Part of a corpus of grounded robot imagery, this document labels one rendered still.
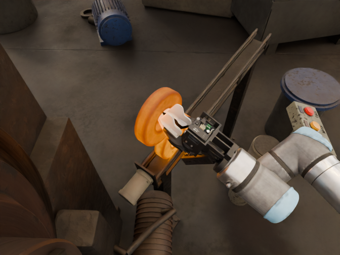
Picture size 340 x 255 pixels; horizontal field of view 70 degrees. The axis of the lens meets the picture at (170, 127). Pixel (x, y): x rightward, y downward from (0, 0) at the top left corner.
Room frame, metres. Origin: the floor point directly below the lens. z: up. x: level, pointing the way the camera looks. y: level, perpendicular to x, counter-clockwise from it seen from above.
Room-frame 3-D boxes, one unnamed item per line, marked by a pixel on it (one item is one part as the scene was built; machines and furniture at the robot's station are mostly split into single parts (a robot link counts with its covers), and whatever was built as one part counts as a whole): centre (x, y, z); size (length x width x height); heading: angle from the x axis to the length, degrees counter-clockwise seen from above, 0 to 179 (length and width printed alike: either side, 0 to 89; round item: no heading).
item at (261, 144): (0.53, -0.39, 0.26); 0.12 x 0.12 x 0.52
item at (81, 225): (0.15, 0.21, 0.68); 0.11 x 0.08 x 0.24; 88
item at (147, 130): (0.40, 0.03, 0.86); 0.16 x 0.03 x 0.16; 143
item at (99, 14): (2.17, 0.55, 0.17); 0.57 x 0.31 x 0.34; 18
